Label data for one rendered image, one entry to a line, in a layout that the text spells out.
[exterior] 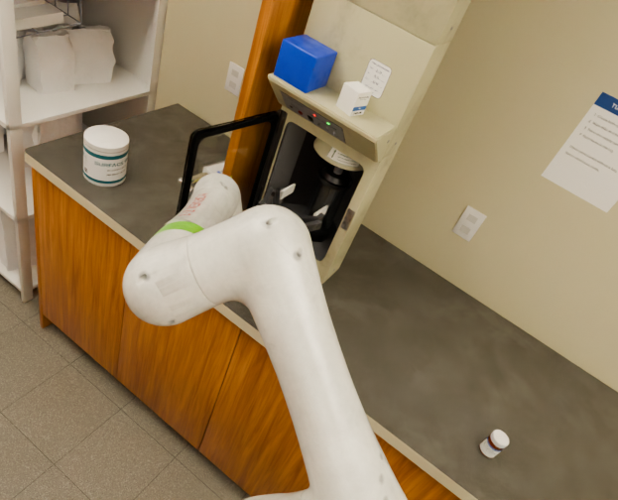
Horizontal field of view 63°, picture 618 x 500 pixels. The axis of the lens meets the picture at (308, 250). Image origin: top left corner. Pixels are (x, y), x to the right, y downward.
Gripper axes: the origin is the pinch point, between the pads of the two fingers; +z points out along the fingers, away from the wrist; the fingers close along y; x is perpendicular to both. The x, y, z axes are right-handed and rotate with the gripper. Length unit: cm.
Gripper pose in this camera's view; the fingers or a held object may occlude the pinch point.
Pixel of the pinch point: (306, 200)
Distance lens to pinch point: 145.2
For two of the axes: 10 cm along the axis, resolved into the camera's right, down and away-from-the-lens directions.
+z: 5.3, -4.1, 7.4
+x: -3.1, 7.2, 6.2
